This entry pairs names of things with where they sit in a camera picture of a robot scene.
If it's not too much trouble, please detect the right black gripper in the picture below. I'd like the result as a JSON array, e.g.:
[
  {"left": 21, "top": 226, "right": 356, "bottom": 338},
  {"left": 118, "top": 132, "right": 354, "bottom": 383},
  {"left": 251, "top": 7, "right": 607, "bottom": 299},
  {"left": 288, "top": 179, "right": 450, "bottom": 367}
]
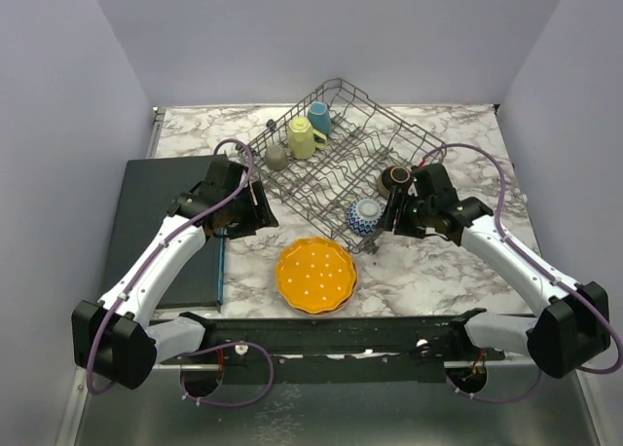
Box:
[{"left": 375, "top": 185, "right": 435, "bottom": 240}]

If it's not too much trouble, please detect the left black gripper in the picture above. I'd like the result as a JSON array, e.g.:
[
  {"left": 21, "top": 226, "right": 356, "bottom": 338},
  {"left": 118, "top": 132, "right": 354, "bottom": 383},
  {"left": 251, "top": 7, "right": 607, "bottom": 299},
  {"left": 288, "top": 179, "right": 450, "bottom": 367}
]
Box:
[{"left": 225, "top": 181, "right": 279, "bottom": 240}]

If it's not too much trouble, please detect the brown patterned bowl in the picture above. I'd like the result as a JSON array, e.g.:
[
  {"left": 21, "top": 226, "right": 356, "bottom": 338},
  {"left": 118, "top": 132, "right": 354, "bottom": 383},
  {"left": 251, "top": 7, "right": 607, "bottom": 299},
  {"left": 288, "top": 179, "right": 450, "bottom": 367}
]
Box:
[{"left": 377, "top": 166, "right": 413, "bottom": 199}]

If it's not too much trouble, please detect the red blue patterned bowl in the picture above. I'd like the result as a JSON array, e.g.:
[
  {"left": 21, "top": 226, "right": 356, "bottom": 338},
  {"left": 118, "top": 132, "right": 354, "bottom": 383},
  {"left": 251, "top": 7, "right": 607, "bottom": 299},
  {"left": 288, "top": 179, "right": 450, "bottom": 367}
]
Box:
[{"left": 346, "top": 198, "right": 385, "bottom": 238}]

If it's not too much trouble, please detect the grey ceramic mug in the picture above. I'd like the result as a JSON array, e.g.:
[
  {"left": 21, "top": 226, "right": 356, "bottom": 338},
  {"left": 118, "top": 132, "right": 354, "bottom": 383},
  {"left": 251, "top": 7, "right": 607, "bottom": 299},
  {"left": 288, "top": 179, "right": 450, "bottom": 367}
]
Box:
[{"left": 264, "top": 144, "right": 289, "bottom": 171}]

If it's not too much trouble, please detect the grey wire dish rack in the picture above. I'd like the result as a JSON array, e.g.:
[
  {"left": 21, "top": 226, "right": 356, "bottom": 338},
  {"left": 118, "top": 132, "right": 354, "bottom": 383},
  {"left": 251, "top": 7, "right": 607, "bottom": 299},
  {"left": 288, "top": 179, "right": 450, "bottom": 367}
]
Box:
[{"left": 248, "top": 78, "right": 444, "bottom": 254}]

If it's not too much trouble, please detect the yellow polka dot plate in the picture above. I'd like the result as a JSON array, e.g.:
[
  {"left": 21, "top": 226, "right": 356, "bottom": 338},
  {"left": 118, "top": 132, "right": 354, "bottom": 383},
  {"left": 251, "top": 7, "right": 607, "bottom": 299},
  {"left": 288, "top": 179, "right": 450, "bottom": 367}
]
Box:
[{"left": 275, "top": 237, "right": 358, "bottom": 315}]

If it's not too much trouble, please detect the light green ceramic mug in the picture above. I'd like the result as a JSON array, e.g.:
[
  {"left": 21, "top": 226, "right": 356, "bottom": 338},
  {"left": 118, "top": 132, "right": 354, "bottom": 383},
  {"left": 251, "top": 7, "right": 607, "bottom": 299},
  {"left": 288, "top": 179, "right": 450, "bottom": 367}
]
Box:
[{"left": 287, "top": 117, "right": 328, "bottom": 160}]

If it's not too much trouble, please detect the blue ceramic mug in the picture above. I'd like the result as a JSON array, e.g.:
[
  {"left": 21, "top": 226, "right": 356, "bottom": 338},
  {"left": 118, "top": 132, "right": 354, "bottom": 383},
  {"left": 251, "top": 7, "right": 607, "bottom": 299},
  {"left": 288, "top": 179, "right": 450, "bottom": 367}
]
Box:
[{"left": 307, "top": 101, "right": 332, "bottom": 136}]

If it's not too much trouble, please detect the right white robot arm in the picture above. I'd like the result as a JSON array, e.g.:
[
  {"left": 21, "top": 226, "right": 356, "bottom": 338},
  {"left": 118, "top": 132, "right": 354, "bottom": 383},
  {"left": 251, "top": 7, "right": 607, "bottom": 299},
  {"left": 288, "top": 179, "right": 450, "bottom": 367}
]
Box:
[{"left": 379, "top": 164, "right": 611, "bottom": 379}]

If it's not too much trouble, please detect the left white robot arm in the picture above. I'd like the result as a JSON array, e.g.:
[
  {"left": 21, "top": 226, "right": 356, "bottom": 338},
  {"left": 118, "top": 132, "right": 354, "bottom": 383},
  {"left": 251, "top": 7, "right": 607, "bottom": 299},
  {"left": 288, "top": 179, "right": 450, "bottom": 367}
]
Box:
[{"left": 71, "top": 157, "right": 278, "bottom": 390}]

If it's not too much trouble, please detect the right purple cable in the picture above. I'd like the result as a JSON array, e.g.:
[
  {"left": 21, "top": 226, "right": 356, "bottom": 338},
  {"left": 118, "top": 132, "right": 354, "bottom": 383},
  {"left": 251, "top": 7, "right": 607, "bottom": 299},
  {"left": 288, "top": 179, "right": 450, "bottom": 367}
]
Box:
[{"left": 416, "top": 142, "right": 623, "bottom": 403}]

